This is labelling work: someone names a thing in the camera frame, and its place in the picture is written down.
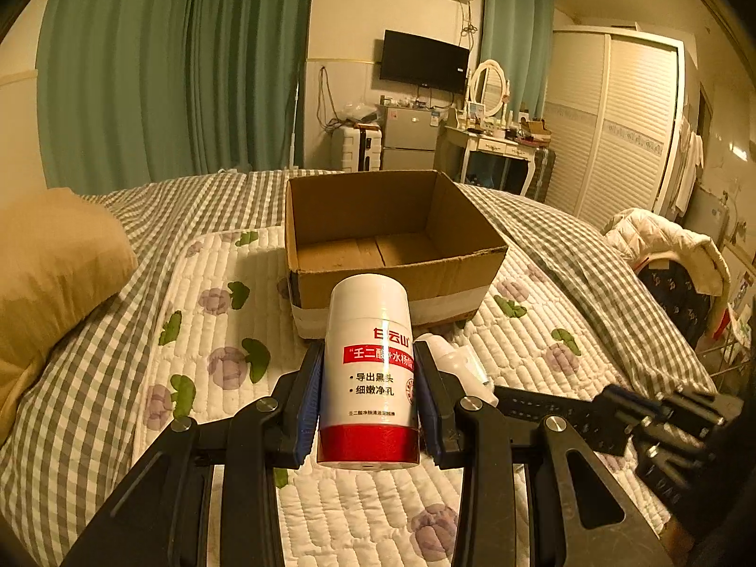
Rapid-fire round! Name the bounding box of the white plug adapter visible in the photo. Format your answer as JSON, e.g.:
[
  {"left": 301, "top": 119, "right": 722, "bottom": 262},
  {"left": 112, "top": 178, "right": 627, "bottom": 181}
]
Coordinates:
[{"left": 415, "top": 333, "right": 498, "bottom": 407}]

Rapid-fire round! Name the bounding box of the white bottle red cap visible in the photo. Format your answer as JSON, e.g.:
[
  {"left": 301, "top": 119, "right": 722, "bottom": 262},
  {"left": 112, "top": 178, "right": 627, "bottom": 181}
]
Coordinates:
[{"left": 318, "top": 274, "right": 419, "bottom": 468}]

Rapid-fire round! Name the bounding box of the green checked bedsheet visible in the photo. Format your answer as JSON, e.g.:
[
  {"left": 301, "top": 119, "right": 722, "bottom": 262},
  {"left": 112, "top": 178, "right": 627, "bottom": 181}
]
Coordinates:
[{"left": 1, "top": 172, "right": 714, "bottom": 566}]

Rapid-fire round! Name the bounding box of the floral quilted mat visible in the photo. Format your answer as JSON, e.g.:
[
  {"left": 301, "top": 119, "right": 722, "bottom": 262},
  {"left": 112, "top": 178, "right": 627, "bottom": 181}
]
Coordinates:
[{"left": 132, "top": 223, "right": 676, "bottom": 567}]

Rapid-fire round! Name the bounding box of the white puffer jacket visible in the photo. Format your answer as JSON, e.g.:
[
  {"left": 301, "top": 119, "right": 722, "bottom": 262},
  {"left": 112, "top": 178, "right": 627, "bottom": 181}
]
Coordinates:
[{"left": 602, "top": 207, "right": 730, "bottom": 335}]

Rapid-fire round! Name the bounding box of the tan pillow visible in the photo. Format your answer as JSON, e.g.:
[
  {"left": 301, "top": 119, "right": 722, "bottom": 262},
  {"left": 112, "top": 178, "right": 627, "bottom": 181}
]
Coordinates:
[{"left": 1, "top": 188, "right": 137, "bottom": 439}]

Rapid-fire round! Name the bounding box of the dark suitcase by wardrobe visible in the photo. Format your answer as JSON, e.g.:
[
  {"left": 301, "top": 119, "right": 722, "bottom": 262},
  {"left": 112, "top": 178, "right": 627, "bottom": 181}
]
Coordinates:
[{"left": 525, "top": 147, "right": 556, "bottom": 202}]

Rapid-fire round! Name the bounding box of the open cardboard box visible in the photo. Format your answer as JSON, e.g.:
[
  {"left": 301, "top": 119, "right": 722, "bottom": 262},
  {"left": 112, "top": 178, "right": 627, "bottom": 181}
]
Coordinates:
[{"left": 284, "top": 170, "right": 507, "bottom": 339}]

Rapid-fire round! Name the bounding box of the white louvered wardrobe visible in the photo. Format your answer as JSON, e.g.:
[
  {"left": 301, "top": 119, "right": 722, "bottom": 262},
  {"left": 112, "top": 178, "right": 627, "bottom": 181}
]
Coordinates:
[{"left": 543, "top": 26, "right": 686, "bottom": 228}]

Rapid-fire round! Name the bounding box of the white dressing table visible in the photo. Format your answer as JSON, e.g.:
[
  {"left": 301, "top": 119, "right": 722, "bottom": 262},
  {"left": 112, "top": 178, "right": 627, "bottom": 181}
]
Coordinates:
[{"left": 433, "top": 126, "right": 537, "bottom": 196}]

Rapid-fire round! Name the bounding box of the oval vanity mirror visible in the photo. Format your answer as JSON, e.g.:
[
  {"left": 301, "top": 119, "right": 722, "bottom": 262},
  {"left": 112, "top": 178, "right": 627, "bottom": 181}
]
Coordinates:
[{"left": 465, "top": 59, "right": 510, "bottom": 120}]

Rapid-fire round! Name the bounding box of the silver mini fridge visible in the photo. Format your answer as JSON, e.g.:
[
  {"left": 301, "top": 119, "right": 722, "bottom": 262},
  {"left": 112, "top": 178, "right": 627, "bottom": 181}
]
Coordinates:
[{"left": 382, "top": 106, "right": 438, "bottom": 170}]

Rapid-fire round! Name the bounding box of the white suitcase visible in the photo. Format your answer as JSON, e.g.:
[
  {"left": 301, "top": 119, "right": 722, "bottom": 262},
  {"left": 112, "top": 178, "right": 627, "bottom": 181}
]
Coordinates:
[{"left": 331, "top": 124, "right": 382, "bottom": 172}]

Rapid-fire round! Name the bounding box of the green window curtain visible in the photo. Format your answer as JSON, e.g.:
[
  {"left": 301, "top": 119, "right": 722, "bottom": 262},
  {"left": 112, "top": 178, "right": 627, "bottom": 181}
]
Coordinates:
[{"left": 37, "top": 0, "right": 311, "bottom": 195}]

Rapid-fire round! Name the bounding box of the green curtain by wardrobe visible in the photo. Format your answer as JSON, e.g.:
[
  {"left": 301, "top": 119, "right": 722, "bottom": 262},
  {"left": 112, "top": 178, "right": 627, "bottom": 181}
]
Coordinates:
[{"left": 479, "top": 0, "right": 555, "bottom": 119}]

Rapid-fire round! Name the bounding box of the black wall television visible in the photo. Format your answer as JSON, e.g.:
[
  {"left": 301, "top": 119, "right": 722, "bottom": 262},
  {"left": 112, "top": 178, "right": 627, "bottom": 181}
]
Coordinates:
[{"left": 379, "top": 29, "right": 470, "bottom": 94}]

